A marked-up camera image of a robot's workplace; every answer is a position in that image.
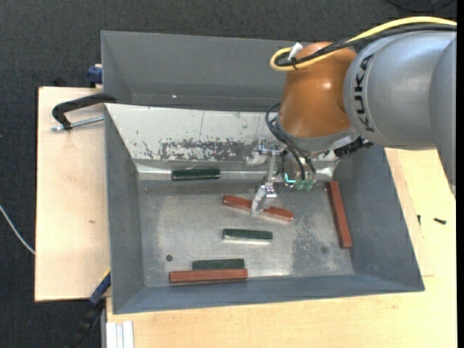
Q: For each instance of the dark green flat block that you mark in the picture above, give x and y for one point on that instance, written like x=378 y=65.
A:
x=195 y=174
x=246 y=234
x=217 y=264

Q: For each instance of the red-brown flat block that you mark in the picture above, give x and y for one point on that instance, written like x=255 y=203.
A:
x=206 y=276
x=235 y=201
x=340 y=216

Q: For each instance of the small black screw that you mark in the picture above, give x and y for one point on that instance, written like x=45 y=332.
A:
x=441 y=221

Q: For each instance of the black cylinder on white bracket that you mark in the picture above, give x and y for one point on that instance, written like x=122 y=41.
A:
x=349 y=148

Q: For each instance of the grey metal bin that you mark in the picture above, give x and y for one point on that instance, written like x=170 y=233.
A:
x=217 y=248

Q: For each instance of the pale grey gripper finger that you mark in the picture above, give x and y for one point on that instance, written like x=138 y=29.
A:
x=270 y=191
x=258 y=203

